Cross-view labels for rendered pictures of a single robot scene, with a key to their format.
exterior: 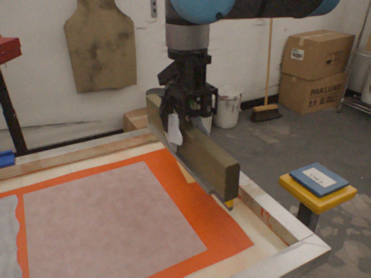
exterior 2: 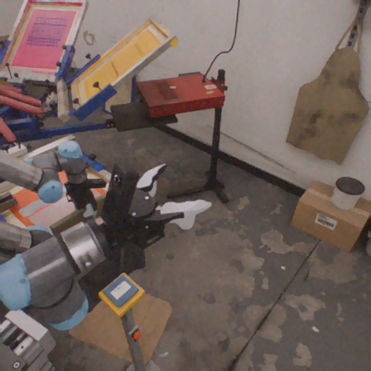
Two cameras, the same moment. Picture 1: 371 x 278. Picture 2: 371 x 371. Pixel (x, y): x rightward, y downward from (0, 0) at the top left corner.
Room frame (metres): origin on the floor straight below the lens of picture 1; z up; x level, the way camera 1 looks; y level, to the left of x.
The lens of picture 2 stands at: (0.59, -1.01, 2.04)
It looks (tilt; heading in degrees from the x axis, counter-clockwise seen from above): 40 degrees down; 70
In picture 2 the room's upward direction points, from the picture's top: straight up
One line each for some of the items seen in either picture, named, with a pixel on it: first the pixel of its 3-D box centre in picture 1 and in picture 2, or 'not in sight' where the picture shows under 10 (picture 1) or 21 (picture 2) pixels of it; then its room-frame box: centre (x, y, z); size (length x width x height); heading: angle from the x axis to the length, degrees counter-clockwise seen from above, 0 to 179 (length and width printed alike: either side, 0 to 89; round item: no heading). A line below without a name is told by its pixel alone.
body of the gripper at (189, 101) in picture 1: (189, 83); (79, 190); (0.52, -0.01, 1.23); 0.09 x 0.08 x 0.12; 28
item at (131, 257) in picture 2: not in sight; (111, 266); (0.57, -0.03, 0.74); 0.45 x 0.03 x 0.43; 28
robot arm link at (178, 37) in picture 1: (189, 36); (77, 175); (0.53, 0.00, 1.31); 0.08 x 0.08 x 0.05
